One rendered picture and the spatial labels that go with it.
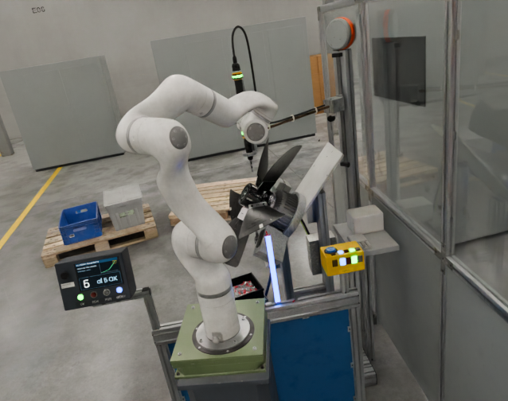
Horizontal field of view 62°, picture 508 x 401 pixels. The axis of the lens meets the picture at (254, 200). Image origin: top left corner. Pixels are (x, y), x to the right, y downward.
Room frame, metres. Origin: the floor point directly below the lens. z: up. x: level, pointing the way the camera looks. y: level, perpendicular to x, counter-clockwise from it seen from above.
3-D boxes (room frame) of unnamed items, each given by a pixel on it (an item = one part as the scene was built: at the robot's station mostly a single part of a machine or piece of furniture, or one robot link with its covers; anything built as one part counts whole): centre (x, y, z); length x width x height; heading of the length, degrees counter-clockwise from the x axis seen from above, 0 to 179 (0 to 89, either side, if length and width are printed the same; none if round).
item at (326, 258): (1.56, -0.33, 1.02); 0.16 x 0.10 x 0.11; 93
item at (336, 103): (2.29, -0.51, 1.53); 0.10 x 0.07 x 0.09; 128
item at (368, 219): (2.12, -0.58, 0.92); 0.17 x 0.16 x 0.11; 93
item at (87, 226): (4.49, 1.96, 0.25); 0.60 x 0.41 x 0.22; 16
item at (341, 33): (2.34, -0.58, 1.88); 0.16 x 0.07 x 0.16; 38
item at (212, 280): (1.24, 0.20, 1.31); 0.19 x 0.12 x 0.24; 50
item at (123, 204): (4.63, 1.48, 0.31); 0.60 x 0.42 x 0.33; 16
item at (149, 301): (1.51, 0.50, 0.96); 0.03 x 0.03 x 0.20; 3
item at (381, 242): (2.04, -0.56, 0.85); 0.36 x 0.24 x 0.03; 3
